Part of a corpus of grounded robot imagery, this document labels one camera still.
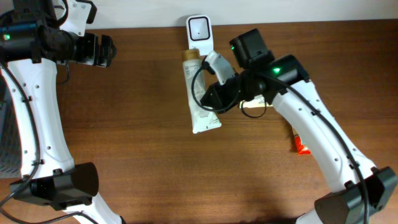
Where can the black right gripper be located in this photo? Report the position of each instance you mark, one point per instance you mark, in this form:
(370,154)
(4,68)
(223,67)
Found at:
(216,89)

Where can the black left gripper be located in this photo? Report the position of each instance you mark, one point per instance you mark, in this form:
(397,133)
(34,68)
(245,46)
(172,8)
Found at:
(92,55)

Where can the orange spaghetti package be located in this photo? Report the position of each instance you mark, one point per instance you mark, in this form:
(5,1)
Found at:
(301,147)

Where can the white barcode scanner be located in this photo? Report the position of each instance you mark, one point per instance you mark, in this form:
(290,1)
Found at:
(199,34)

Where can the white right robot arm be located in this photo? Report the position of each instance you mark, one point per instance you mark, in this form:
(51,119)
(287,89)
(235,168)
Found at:
(358,189)

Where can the cream yellow food pouch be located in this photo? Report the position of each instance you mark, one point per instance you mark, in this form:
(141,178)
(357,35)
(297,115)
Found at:
(257,102)

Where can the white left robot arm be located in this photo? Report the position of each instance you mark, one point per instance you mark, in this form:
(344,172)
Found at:
(36,37)

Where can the grey plastic mesh basket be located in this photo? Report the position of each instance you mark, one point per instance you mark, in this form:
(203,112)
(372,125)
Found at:
(11,156)

